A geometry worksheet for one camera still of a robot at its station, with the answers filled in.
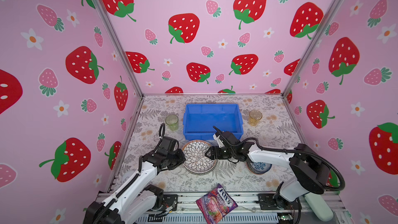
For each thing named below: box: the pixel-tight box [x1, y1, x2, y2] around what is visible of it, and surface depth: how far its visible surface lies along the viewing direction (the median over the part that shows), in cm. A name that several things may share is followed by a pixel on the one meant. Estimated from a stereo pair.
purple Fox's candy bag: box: [195, 183, 239, 224], surface depth 73 cm
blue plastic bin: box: [182, 103, 244, 141], surface depth 109 cm
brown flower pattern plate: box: [181, 139, 218, 176], surface depth 86 cm
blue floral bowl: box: [246, 161, 273, 175], surface depth 79 cm
